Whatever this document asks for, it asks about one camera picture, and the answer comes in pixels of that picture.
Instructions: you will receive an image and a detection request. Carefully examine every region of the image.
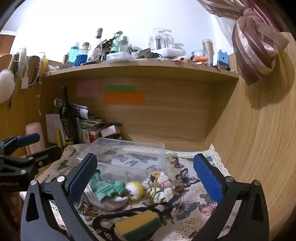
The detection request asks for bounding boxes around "clear jar with copper contents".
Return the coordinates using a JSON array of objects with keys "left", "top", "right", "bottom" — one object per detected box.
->
[{"left": 202, "top": 39, "right": 214, "bottom": 66}]

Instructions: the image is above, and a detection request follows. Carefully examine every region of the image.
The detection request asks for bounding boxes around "short glass jar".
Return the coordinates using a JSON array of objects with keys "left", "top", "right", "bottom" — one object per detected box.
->
[{"left": 191, "top": 50, "right": 207, "bottom": 62}]

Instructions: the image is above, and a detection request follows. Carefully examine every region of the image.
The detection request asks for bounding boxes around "corked bottle with label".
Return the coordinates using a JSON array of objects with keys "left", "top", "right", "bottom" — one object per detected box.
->
[{"left": 94, "top": 28, "right": 104, "bottom": 62}]

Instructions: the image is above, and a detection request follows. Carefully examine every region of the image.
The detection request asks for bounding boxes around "white fluffy pompom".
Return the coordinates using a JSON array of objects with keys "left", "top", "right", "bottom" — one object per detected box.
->
[{"left": 0, "top": 71, "right": 16, "bottom": 103}]

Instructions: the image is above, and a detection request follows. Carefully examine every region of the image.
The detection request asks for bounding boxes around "yellow green sponge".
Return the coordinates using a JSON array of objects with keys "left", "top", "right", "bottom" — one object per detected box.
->
[{"left": 115, "top": 210, "right": 162, "bottom": 241}]

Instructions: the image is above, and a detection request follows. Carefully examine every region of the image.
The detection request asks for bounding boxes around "dark beaded chain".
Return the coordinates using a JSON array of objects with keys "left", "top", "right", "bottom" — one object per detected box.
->
[{"left": 79, "top": 192, "right": 102, "bottom": 216}]

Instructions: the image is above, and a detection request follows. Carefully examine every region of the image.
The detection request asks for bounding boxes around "yellow headband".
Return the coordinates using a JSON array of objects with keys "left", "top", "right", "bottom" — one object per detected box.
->
[{"left": 38, "top": 53, "right": 49, "bottom": 77}]

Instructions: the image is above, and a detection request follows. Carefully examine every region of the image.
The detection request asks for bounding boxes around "pink tied curtain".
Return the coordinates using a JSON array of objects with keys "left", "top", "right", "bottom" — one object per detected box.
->
[{"left": 198, "top": 0, "right": 296, "bottom": 86}]

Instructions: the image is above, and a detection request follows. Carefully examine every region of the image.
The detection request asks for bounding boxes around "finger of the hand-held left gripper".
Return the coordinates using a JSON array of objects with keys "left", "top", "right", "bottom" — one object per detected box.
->
[
  {"left": 0, "top": 146, "right": 63, "bottom": 177},
  {"left": 0, "top": 133, "right": 40, "bottom": 158}
]

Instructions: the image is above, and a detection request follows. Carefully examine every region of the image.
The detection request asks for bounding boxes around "black lace headband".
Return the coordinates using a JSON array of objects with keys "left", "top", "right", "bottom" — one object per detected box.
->
[{"left": 28, "top": 56, "right": 41, "bottom": 87}]

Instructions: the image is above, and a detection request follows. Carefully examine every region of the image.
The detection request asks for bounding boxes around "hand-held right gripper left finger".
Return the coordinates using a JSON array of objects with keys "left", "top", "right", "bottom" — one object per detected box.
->
[{"left": 21, "top": 153, "right": 102, "bottom": 241}]

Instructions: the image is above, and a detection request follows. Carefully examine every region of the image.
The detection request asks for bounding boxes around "white handwritten note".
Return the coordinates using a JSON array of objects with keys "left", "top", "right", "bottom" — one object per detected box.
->
[{"left": 46, "top": 114, "right": 62, "bottom": 144}]

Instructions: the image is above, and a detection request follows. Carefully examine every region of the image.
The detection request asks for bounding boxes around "box with coloured dots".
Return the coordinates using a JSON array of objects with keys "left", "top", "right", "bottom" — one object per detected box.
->
[{"left": 82, "top": 130, "right": 97, "bottom": 143}]

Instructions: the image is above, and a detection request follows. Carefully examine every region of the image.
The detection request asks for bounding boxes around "clear plastic bottle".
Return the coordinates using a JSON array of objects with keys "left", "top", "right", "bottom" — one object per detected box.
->
[{"left": 118, "top": 36, "right": 129, "bottom": 52}]

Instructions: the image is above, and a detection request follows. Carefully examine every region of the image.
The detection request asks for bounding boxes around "green sticky note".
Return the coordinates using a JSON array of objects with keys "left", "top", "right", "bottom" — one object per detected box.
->
[{"left": 106, "top": 86, "right": 136, "bottom": 91}]

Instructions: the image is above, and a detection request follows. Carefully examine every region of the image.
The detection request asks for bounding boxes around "white drawstring pouch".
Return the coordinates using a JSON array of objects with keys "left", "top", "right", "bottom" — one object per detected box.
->
[{"left": 83, "top": 183, "right": 129, "bottom": 211}]

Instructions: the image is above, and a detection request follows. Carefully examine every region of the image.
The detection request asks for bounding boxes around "white fluffy headband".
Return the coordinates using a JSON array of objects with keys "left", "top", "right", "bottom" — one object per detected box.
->
[{"left": 17, "top": 47, "right": 28, "bottom": 73}]

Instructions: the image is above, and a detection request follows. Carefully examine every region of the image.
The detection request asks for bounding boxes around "glass bottle with blue beads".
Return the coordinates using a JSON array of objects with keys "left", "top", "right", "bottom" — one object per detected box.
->
[{"left": 76, "top": 42, "right": 90, "bottom": 63}]

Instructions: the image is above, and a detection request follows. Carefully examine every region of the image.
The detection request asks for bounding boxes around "pink sticky note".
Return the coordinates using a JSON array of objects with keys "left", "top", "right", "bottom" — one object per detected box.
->
[{"left": 76, "top": 80, "right": 100, "bottom": 97}]

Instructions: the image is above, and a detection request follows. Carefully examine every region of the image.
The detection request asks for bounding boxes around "dark wine bottle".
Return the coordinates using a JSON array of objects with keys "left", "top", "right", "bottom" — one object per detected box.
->
[{"left": 59, "top": 86, "right": 75, "bottom": 145}]

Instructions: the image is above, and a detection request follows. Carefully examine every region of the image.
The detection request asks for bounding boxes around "mint green pump bottle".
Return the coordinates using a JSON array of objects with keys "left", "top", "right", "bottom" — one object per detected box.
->
[{"left": 110, "top": 31, "right": 122, "bottom": 54}]

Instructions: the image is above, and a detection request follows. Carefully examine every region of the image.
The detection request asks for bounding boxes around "tall blue liquid bottle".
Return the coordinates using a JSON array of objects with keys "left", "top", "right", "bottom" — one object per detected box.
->
[{"left": 69, "top": 46, "right": 80, "bottom": 66}]

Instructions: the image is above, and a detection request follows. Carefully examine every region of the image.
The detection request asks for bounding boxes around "beige earphone cord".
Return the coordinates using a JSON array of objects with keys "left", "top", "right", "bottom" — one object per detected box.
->
[{"left": 36, "top": 79, "right": 42, "bottom": 115}]

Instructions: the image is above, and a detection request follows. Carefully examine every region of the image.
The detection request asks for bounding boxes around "blue pencil sharpener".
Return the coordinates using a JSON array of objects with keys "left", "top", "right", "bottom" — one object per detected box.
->
[{"left": 217, "top": 50, "right": 229, "bottom": 70}]

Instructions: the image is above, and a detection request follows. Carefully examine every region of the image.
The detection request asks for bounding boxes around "clear plastic box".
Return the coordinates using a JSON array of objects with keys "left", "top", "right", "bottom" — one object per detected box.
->
[{"left": 77, "top": 137, "right": 169, "bottom": 183}]

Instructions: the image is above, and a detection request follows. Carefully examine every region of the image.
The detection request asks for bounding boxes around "green striped cloth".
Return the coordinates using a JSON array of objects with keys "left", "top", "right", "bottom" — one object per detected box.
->
[{"left": 89, "top": 169, "right": 126, "bottom": 204}]

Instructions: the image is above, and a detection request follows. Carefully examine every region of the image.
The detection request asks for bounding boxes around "wooden shelf board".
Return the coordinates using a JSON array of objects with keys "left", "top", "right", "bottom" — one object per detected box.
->
[{"left": 42, "top": 57, "right": 240, "bottom": 80}]

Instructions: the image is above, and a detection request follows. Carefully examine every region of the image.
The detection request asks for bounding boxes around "white flat box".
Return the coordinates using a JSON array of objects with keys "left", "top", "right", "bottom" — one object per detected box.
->
[{"left": 159, "top": 47, "right": 184, "bottom": 58}]

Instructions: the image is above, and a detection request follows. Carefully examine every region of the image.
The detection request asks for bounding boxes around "beige cylindrical bottle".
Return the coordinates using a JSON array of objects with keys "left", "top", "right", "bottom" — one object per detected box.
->
[{"left": 25, "top": 122, "right": 45, "bottom": 154}]

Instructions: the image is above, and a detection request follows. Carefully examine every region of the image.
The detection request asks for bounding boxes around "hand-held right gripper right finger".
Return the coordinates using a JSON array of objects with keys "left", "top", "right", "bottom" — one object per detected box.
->
[{"left": 192, "top": 153, "right": 270, "bottom": 241}]

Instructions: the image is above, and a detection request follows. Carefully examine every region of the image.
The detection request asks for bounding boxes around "floral scrunchie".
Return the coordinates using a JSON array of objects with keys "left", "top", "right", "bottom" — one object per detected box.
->
[{"left": 142, "top": 171, "right": 175, "bottom": 203}]

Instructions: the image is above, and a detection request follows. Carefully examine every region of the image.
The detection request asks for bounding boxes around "butterfly print tablecloth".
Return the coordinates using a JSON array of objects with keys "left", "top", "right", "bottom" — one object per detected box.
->
[{"left": 35, "top": 142, "right": 241, "bottom": 241}]

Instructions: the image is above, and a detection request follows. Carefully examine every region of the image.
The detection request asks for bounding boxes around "yellow plush ball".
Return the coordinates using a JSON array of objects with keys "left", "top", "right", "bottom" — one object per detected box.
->
[{"left": 125, "top": 182, "right": 144, "bottom": 201}]

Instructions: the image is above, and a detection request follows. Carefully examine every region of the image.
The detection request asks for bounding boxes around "orange sticky note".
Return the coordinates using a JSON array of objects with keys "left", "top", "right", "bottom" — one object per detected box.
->
[{"left": 103, "top": 91, "right": 146, "bottom": 106}]

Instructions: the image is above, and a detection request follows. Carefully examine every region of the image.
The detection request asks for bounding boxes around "black braided headband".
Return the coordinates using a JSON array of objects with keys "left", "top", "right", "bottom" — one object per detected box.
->
[{"left": 92, "top": 202, "right": 175, "bottom": 241}]

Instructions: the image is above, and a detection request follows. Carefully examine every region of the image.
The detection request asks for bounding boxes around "small white card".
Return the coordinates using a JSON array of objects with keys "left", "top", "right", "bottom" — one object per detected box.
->
[{"left": 100, "top": 125, "right": 121, "bottom": 138}]

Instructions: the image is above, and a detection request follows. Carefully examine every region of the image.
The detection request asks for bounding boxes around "pile of papers and magazines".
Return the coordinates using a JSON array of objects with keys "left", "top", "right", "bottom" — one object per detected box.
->
[{"left": 54, "top": 97, "right": 107, "bottom": 144}]

